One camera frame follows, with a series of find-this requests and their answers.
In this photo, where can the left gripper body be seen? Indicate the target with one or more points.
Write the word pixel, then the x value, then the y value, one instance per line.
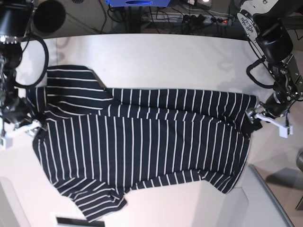
pixel 277 105

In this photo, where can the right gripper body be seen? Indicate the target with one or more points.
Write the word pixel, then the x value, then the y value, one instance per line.
pixel 16 113

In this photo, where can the navy white striped t-shirt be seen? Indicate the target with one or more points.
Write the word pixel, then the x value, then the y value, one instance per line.
pixel 97 144

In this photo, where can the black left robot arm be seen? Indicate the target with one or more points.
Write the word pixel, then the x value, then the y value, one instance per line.
pixel 272 44

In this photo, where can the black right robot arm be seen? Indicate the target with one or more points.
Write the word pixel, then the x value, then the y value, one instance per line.
pixel 15 26

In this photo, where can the black round stand base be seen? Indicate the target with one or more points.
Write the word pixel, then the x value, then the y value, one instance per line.
pixel 49 16

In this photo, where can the white power strip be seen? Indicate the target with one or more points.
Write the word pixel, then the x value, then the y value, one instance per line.
pixel 197 19

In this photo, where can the blue box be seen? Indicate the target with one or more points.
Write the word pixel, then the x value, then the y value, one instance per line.
pixel 137 3

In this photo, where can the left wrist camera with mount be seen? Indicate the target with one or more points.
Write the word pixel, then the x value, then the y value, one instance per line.
pixel 284 129

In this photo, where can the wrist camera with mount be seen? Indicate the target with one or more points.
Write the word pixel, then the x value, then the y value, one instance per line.
pixel 284 129
pixel 7 137

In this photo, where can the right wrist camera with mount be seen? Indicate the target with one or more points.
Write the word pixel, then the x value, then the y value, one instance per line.
pixel 7 137

